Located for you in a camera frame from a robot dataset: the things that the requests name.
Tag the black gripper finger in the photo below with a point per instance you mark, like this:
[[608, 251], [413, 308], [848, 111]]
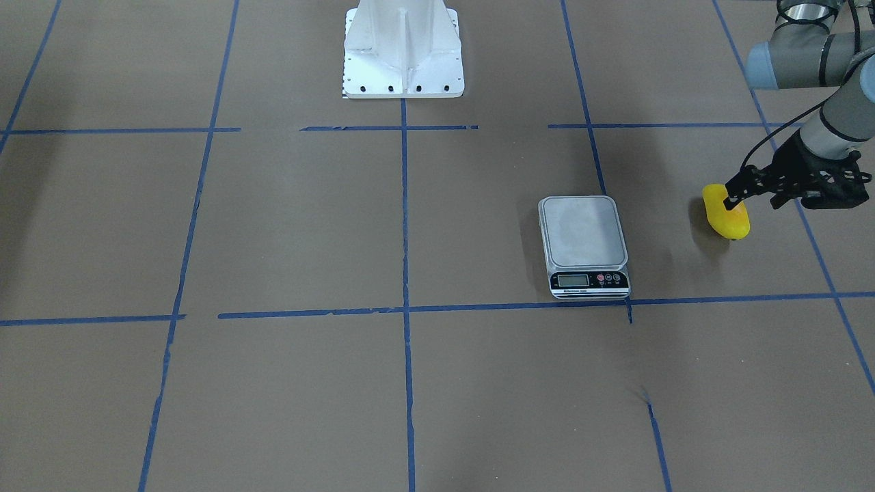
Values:
[[752, 180], [732, 200]]

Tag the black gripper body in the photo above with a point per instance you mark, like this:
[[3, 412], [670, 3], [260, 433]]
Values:
[[795, 156]]

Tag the yellow mango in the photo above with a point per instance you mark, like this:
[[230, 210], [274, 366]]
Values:
[[733, 224]]

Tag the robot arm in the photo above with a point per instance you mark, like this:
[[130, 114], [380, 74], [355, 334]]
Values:
[[803, 52]]

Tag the silver digital kitchen scale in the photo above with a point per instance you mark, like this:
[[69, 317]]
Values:
[[584, 248]]

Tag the brown paper table cover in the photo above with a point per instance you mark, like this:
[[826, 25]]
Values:
[[220, 275]]

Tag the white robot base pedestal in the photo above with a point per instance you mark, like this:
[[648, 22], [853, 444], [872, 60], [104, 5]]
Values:
[[402, 49]]

